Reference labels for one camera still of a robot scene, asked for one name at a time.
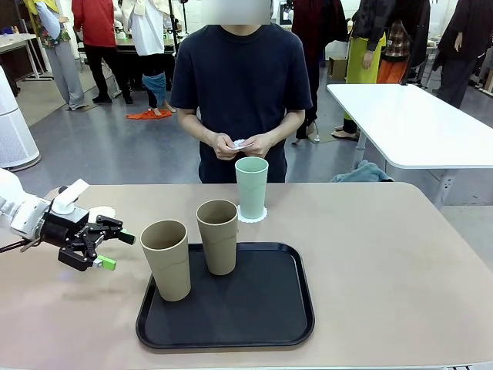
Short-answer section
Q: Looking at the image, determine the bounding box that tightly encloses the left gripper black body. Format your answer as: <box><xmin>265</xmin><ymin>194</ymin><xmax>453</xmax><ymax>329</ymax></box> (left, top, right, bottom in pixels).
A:
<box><xmin>40</xmin><ymin>210</ymin><xmax>92</xmax><ymax>247</ymax></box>

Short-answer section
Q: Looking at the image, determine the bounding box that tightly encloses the white paper doily coaster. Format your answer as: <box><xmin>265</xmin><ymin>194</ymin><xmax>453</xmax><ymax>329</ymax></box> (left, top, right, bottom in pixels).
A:
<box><xmin>236</xmin><ymin>205</ymin><xmax>269</xmax><ymax>224</ymax></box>
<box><xmin>90</xmin><ymin>206</ymin><xmax>117</xmax><ymax>223</ymax></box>

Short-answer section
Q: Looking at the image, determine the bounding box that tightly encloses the brown tall cup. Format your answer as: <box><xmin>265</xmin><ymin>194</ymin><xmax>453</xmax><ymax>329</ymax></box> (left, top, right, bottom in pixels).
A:
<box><xmin>140</xmin><ymin>220</ymin><xmax>193</xmax><ymax>303</ymax></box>
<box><xmin>196</xmin><ymin>200</ymin><xmax>240</xmax><ymax>277</ymax></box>

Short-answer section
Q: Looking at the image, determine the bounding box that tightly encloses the pale green tall cup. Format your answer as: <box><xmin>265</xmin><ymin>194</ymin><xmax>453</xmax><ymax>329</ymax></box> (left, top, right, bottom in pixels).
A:
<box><xmin>234</xmin><ymin>156</ymin><xmax>270</xmax><ymax>220</ymax></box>

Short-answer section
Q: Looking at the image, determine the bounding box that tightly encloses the person's left forearm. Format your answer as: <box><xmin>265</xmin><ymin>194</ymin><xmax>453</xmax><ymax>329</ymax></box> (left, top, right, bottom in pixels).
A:
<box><xmin>267</xmin><ymin>109</ymin><xmax>306</xmax><ymax>143</ymax></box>

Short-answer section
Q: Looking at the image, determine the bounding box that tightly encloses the person's right forearm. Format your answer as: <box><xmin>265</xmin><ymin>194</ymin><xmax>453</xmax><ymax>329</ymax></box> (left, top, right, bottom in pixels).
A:
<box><xmin>178</xmin><ymin>109</ymin><xmax>216</xmax><ymax>146</ymax></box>

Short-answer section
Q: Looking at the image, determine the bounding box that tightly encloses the person's right hand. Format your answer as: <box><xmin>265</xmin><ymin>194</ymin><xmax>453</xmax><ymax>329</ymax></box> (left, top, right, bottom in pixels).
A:
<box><xmin>210</xmin><ymin>133</ymin><xmax>238</xmax><ymax>160</ymax></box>

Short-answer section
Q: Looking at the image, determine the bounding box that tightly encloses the person's left hand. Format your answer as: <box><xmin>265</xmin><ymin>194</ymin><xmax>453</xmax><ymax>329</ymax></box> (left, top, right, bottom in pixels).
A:
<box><xmin>244</xmin><ymin>134</ymin><xmax>273</xmax><ymax>158</ymax></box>

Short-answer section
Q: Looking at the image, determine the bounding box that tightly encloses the white air purifier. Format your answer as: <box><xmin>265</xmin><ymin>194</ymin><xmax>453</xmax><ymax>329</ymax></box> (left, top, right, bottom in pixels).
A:
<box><xmin>0</xmin><ymin>65</ymin><xmax>42</xmax><ymax>171</ymax></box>

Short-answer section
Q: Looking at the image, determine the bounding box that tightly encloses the orange cloth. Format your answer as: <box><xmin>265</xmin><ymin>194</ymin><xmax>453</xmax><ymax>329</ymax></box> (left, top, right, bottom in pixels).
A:
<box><xmin>126</xmin><ymin>109</ymin><xmax>174</xmax><ymax>121</ymax></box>

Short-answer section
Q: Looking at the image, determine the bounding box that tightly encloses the black plastic serving tray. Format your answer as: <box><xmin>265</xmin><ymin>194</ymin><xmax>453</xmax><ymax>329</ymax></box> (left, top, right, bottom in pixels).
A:
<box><xmin>136</xmin><ymin>241</ymin><xmax>316</xmax><ymax>351</ymax></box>

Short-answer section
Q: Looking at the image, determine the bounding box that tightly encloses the mannequin with floral top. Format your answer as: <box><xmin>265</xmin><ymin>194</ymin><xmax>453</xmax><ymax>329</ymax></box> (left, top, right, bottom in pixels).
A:
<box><xmin>22</xmin><ymin>0</ymin><xmax>86</xmax><ymax>113</ymax></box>

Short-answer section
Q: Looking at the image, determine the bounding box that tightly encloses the mannequin with white shirt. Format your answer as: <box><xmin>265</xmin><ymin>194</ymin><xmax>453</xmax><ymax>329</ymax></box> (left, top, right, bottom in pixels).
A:
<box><xmin>121</xmin><ymin>0</ymin><xmax>178</xmax><ymax>116</ymax></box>

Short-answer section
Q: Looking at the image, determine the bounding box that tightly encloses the light wooden desk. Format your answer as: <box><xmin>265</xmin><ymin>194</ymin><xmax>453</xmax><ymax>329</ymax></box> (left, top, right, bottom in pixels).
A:
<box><xmin>0</xmin><ymin>33</ymin><xmax>55</xmax><ymax>82</ymax></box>

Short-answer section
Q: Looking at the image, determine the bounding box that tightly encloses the person in dark t-shirt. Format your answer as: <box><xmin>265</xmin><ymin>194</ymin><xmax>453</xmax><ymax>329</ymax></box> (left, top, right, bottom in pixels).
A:
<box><xmin>169</xmin><ymin>22</ymin><xmax>314</xmax><ymax>184</ymax></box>

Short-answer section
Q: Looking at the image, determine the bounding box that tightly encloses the black tripod stand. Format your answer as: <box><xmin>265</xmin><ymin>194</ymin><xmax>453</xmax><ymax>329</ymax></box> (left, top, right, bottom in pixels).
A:
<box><xmin>168</xmin><ymin>0</ymin><xmax>189</xmax><ymax>55</ymax></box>

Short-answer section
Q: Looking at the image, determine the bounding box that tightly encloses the person in red top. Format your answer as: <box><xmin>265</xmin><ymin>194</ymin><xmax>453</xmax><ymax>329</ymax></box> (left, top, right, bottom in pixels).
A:
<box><xmin>71</xmin><ymin>0</ymin><xmax>134</xmax><ymax>104</ymax></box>

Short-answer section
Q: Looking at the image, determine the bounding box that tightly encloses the teal towel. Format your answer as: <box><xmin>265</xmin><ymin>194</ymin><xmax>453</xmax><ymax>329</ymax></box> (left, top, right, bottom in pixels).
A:
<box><xmin>330</xmin><ymin>160</ymin><xmax>394</xmax><ymax>184</ymax></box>

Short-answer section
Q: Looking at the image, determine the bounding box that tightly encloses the computer monitor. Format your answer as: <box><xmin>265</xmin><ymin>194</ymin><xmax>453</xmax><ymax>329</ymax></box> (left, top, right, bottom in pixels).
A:
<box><xmin>277</xmin><ymin>2</ymin><xmax>296</xmax><ymax>24</ymax></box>

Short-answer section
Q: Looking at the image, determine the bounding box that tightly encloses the cardboard box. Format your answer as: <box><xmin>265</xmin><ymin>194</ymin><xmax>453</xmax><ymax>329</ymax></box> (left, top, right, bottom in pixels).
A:
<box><xmin>327</xmin><ymin>56</ymin><xmax>350</xmax><ymax>82</ymax></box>

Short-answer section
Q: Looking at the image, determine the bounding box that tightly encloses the mannequin in dark red dress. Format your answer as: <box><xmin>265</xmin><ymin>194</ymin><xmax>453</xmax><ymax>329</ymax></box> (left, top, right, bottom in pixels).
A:
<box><xmin>291</xmin><ymin>0</ymin><xmax>347</xmax><ymax>144</ymax></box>

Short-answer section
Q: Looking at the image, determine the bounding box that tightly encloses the mannequin with yellow skirt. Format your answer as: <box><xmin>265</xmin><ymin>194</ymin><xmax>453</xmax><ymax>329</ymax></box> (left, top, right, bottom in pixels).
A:
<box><xmin>333</xmin><ymin>0</ymin><xmax>390</xmax><ymax>140</ymax></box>

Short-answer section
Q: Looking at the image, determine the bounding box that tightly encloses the white side table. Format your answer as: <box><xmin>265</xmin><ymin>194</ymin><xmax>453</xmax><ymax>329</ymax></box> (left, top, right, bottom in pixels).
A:
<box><xmin>326</xmin><ymin>83</ymin><xmax>493</xmax><ymax>205</ymax></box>

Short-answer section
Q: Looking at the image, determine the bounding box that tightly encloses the mannequin with plaid shirt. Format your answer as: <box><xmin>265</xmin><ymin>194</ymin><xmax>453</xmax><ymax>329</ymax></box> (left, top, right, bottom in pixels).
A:
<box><xmin>377</xmin><ymin>21</ymin><xmax>411</xmax><ymax>86</ymax></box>

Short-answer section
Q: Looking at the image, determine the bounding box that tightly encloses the mannequin in black coat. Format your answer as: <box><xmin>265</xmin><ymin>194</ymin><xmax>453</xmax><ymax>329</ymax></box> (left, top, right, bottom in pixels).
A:
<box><xmin>431</xmin><ymin>0</ymin><xmax>493</xmax><ymax>111</ymax></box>

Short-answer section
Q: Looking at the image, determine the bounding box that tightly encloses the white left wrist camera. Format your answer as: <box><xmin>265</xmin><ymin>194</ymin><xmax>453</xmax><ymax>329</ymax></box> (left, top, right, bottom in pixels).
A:
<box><xmin>52</xmin><ymin>178</ymin><xmax>90</xmax><ymax>216</ymax></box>

